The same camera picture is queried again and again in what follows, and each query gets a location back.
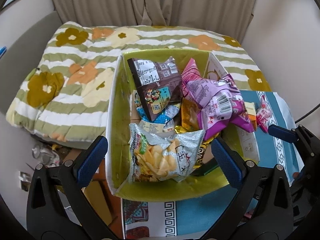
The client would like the yellow black-print snack packet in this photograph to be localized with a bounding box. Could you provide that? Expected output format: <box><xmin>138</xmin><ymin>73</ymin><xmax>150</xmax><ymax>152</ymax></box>
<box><xmin>175</xmin><ymin>125</ymin><xmax>222</xmax><ymax>169</ymax></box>

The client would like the floral striped blanket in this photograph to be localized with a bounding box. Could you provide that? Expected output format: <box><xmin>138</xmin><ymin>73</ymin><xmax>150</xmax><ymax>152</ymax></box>
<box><xmin>6</xmin><ymin>21</ymin><xmax>272</xmax><ymax>143</ymax></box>

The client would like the dark green packet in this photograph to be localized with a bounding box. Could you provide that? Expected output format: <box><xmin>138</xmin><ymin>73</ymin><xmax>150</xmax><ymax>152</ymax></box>
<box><xmin>195</xmin><ymin>161</ymin><xmax>220</xmax><ymax>177</ymax></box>

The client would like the yellow-orange snack packet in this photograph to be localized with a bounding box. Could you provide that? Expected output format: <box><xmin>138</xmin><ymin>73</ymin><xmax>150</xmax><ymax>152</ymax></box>
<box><xmin>180</xmin><ymin>97</ymin><xmax>203</xmax><ymax>132</ymax></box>

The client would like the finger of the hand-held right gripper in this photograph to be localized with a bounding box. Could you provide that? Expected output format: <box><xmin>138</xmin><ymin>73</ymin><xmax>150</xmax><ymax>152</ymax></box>
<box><xmin>268</xmin><ymin>124</ymin><xmax>319</xmax><ymax>160</ymax></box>

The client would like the small red pink snack packet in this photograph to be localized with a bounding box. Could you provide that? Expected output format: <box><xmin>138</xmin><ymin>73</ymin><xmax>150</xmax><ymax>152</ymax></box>
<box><xmin>255</xmin><ymin>95</ymin><xmax>273</xmax><ymax>133</ymax></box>

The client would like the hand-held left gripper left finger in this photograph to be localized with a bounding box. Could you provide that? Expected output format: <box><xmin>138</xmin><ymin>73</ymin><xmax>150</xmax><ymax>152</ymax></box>
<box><xmin>27</xmin><ymin>135</ymin><xmax>118</xmax><ymax>240</ymax></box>

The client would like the clear plastic bag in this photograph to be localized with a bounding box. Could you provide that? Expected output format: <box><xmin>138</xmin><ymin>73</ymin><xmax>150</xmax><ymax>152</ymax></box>
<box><xmin>32</xmin><ymin>144</ymin><xmax>62</xmax><ymax>167</ymax></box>

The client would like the black cable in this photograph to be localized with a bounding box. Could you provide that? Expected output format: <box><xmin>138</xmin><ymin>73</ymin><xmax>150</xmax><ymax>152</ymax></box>
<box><xmin>294</xmin><ymin>104</ymin><xmax>320</xmax><ymax>124</ymax></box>

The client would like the purple snack packet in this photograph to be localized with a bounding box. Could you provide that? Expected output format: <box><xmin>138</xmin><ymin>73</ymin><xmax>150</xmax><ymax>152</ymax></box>
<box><xmin>184</xmin><ymin>73</ymin><xmax>255</xmax><ymax>140</ymax></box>

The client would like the brown snack packet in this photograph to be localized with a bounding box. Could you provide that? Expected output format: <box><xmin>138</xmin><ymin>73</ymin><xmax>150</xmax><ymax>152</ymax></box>
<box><xmin>127</xmin><ymin>56</ymin><xmax>183</xmax><ymax>122</ymax></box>

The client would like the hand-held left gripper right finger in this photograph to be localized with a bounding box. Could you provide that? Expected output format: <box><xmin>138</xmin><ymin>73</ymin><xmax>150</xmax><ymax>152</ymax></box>
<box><xmin>200</xmin><ymin>138</ymin><xmax>294</xmax><ymax>240</ymax></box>

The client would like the silver potato chip packet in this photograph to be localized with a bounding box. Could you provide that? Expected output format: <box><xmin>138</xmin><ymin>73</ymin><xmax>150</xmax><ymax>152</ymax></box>
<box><xmin>127</xmin><ymin>123</ymin><xmax>206</xmax><ymax>183</ymax></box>

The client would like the blue white illustrated snack packet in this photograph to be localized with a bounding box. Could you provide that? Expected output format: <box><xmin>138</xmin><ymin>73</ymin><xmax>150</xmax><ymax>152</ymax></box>
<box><xmin>134</xmin><ymin>90</ymin><xmax>182</xmax><ymax>132</ymax></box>

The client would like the beige curtain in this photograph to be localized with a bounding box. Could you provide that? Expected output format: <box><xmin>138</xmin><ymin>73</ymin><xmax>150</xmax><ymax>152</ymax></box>
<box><xmin>47</xmin><ymin>0</ymin><xmax>255</xmax><ymax>43</ymax></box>

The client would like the blue patterned tablecloth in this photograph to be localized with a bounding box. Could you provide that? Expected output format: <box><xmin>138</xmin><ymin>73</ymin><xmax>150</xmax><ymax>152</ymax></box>
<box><xmin>122</xmin><ymin>90</ymin><xmax>304</xmax><ymax>239</ymax></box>

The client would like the green storage box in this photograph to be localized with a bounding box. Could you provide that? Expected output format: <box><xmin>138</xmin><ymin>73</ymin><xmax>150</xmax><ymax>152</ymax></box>
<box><xmin>105</xmin><ymin>49</ymin><xmax>260</xmax><ymax>202</ymax></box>

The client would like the orange and cream snack packet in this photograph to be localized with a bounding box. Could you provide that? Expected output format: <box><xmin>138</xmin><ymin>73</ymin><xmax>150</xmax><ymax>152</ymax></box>
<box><xmin>244</xmin><ymin>102</ymin><xmax>257</xmax><ymax>132</ymax></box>

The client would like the cardboard box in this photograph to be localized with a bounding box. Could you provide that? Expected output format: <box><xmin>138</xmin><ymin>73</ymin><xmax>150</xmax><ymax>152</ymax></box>
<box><xmin>82</xmin><ymin>177</ymin><xmax>114</xmax><ymax>227</ymax></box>

